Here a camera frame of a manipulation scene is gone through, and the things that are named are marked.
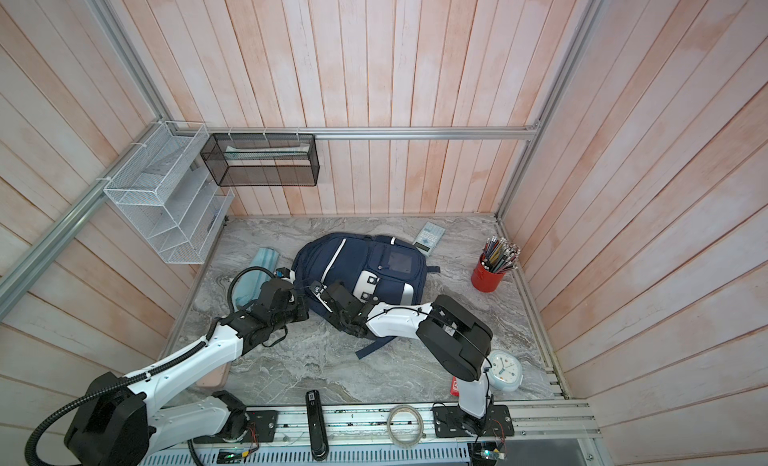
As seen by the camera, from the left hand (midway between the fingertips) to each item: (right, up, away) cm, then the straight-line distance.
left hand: (308, 306), depth 85 cm
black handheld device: (+6, -28, -15) cm, 33 cm away
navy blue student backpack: (+23, +9, +11) cm, 27 cm away
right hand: (+7, +1, +6) cm, 9 cm away
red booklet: (+41, -21, -5) cm, 47 cm away
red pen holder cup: (+54, +7, +9) cm, 55 cm away
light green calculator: (+40, +20, +26) cm, 52 cm away
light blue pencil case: (-21, +4, +7) cm, 23 cm away
